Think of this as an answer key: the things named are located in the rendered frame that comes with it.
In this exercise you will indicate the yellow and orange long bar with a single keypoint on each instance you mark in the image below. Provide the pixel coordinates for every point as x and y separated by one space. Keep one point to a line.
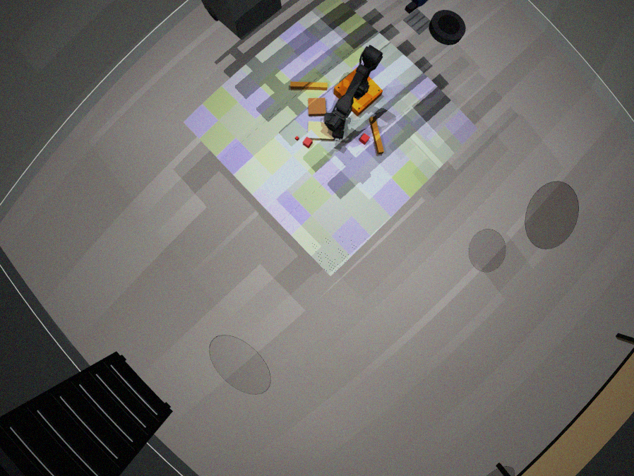
308 86
376 135

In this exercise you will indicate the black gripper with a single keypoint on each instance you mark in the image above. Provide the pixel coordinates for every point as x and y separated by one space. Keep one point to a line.
339 133

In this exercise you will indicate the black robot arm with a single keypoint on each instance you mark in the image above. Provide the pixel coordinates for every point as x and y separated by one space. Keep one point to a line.
358 87

